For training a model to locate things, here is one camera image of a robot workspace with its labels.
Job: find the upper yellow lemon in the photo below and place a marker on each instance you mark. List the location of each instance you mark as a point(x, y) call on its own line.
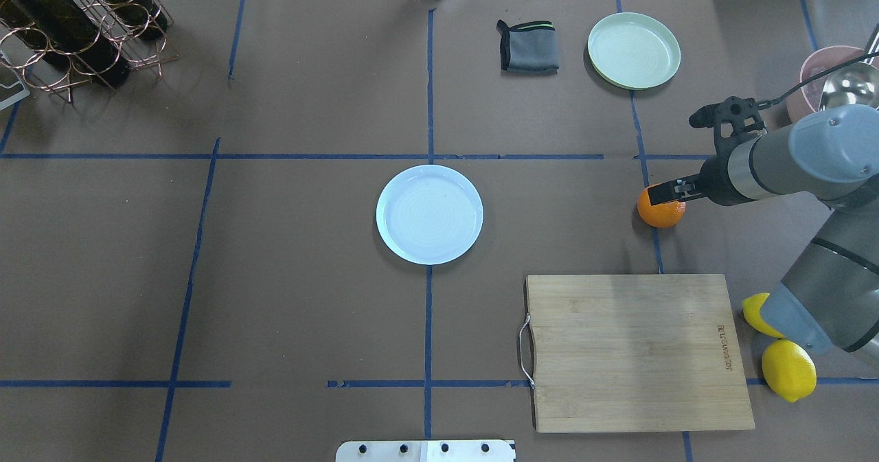
point(752, 315)

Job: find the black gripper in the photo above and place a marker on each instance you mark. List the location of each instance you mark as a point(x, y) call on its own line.
point(714, 176)

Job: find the yellow lemon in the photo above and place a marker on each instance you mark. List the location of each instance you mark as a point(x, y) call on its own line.
point(752, 315)
point(788, 370)

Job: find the copper wire bottle rack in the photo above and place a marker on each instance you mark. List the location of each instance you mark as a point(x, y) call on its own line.
point(28, 53)

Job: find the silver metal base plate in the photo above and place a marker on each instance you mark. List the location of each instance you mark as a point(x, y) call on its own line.
point(428, 450)

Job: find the light blue plate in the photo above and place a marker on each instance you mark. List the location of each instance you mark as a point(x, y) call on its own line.
point(429, 214)

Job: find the folded grey cloth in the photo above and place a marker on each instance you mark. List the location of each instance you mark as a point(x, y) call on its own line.
point(529, 48)

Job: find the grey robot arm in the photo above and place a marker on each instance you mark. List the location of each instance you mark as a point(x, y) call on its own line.
point(828, 298)

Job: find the orange fruit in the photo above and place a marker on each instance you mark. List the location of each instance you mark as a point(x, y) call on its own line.
point(661, 216)

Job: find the dark green wine bottle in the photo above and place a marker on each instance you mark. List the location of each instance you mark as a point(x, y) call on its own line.
point(73, 33)

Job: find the lower yellow lemon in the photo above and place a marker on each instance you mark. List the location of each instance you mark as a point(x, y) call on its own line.
point(788, 370)

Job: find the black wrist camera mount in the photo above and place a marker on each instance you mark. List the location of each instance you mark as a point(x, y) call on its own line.
point(733, 121)

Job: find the bamboo cutting board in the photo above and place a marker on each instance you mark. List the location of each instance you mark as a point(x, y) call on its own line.
point(634, 353)

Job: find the light green plate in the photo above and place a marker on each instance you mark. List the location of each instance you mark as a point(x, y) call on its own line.
point(633, 51)

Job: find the pink bowl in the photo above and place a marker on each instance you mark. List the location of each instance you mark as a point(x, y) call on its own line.
point(805, 101)

